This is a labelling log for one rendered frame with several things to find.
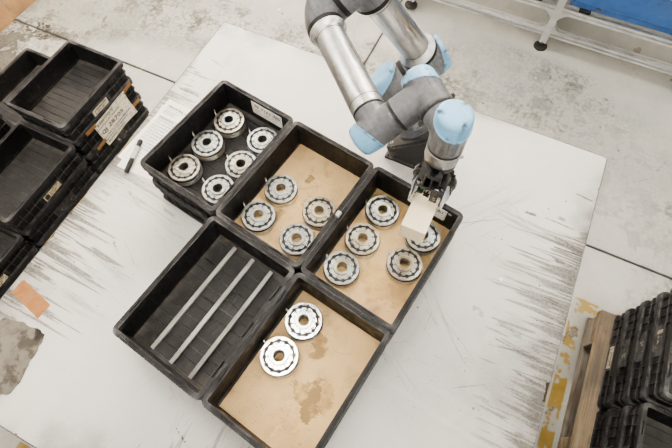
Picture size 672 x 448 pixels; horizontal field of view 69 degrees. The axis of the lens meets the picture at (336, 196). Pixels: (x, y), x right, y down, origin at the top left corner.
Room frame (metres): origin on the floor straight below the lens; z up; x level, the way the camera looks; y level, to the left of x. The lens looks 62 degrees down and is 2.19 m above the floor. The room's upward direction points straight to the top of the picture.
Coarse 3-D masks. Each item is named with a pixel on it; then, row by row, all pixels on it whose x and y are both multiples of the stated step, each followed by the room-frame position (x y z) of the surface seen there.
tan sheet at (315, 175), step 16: (288, 160) 0.85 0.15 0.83; (304, 160) 0.85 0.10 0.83; (320, 160) 0.85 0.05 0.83; (304, 176) 0.79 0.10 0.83; (320, 176) 0.79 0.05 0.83; (336, 176) 0.79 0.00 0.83; (352, 176) 0.79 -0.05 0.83; (304, 192) 0.73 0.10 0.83; (320, 192) 0.73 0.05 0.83; (336, 192) 0.73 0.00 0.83; (288, 208) 0.67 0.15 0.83; (336, 208) 0.67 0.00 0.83; (240, 224) 0.62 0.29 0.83; (288, 224) 0.62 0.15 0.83; (272, 240) 0.57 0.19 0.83
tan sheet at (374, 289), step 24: (384, 192) 0.73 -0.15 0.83; (360, 216) 0.64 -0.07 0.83; (360, 240) 0.56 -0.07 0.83; (384, 240) 0.56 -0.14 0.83; (360, 264) 0.49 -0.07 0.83; (384, 264) 0.49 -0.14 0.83; (336, 288) 0.42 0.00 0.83; (360, 288) 0.42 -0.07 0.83; (384, 288) 0.42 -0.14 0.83; (408, 288) 0.42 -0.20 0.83; (384, 312) 0.35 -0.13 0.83
